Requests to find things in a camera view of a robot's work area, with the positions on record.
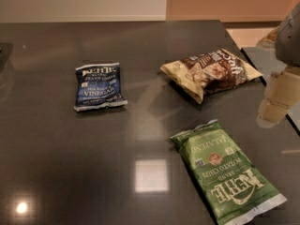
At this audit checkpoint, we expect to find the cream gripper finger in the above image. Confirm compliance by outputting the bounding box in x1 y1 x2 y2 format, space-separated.
256 27 278 49
256 67 300 128

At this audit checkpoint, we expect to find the brown sea salt chip bag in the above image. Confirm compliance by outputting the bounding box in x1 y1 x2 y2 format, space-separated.
160 49 262 104

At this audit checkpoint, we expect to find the green jalapeno chip bag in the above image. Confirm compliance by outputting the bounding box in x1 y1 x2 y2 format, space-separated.
171 120 286 225

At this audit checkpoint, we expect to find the blue salt vinegar chip bag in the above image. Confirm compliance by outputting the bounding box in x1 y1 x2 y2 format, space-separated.
74 63 128 112

